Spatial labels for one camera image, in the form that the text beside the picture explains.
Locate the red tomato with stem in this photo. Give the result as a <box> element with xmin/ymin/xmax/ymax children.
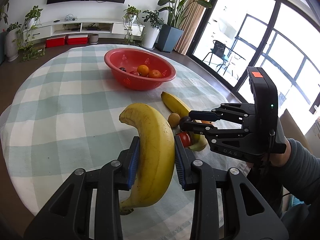
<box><xmin>177</xmin><ymin>132</ymin><xmax>192</xmax><ymax>147</ymax></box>

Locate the large yellow banana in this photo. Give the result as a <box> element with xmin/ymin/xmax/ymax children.
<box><xmin>119</xmin><ymin>103</ymin><xmax>175</xmax><ymax>215</ymax></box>

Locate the large orange mandarin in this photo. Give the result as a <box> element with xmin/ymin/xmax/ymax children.
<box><xmin>148</xmin><ymin>69</ymin><xmax>163</xmax><ymax>79</ymax></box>

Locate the small orange mandarin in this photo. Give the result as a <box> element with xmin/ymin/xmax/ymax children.
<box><xmin>201</xmin><ymin>120</ymin><xmax>213</xmax><ymax>125</ymax></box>

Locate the person's right forearm sleeve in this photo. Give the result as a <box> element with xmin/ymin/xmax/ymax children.
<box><xmin>271</xmin><ymin>139</ymin><xmax>319</xmax><ymax>239</ymax></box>

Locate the person's right hand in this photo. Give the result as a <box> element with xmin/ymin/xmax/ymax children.
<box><xmin>246</xmin><ymin>153</ymin><xmax>290</xmax><ymax>168</ymax></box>

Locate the black balcony chair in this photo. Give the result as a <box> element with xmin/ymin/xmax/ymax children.
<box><xmin>202</xmin><ymin>40</ymin><xmax>246</xmax><ymax>75</ymax></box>

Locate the small orange in bowl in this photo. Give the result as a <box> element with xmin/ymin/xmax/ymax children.
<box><xmin>137</xmin><ymin>65</ymin><xmax>150</xmax><ymax>77</ymax></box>

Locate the small red tomato in bowl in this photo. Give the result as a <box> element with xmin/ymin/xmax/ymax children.
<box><xmin>130</xmin><ymin>71</ymin><xmax>140</xmax><ymax>76</ymax></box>

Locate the red plastic colander bowl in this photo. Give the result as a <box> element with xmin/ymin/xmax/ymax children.
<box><xmin>104</xmin><ymin>48</ymin><xmax>176</xmax><ymax>91</ymax></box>

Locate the blue planter tall plant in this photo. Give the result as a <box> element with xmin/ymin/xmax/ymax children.
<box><xmin>157</xmin><ymin>0</ymin><xmax>212</xmax><ymax>53</ymax></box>

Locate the beige curtain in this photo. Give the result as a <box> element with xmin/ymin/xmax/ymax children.
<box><xmin>174</xmin><ymin>0</ymin><xmax>209</xmax><ymax>55</ymax></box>

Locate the green checkered tablecloth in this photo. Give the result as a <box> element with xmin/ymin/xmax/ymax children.
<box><xmin>1</xmin><ymin>44</ymin><xmax>228</xmax><ymax>239</ymax></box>

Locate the white planter bushy plant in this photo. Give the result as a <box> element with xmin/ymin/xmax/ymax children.
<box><xmin>141</xmin><ymin>10</ymin><xmax>164</xmax><ymax>49</ymax></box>

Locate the trailing vine plant on console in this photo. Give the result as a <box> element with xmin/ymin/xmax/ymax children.
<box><xmin>123</xmin><ymin>5</ymin><xmax>141</xmax><ymax>45</ymax></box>

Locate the small grey pot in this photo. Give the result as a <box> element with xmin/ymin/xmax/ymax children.
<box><xmin>89</xmin><ymin>34</ymin><xmax>99</xmax><ymax>44</ymax></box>

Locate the white tv console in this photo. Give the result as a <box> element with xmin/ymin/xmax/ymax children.
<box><xmin>23</xmin><ymin>17</ymin><xmax>145</xmax><ymax>42</ymax></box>

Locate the red storage box left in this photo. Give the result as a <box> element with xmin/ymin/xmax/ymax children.
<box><xmin>46</xmin><ymin>35</ymin><xmax>66</xmax><ymax>48</ymax></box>

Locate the small potted plant on console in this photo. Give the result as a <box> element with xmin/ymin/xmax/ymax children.
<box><xmin>16</xmin><ymin>5</ymin><xmax>45</xmax><ymax>62</ymax></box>

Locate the white ribbed planter plant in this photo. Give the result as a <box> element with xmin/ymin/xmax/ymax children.
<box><xmin>5</xmin><ymin>22</ymin><xmax>21</xmax><ymax>62</ymax></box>

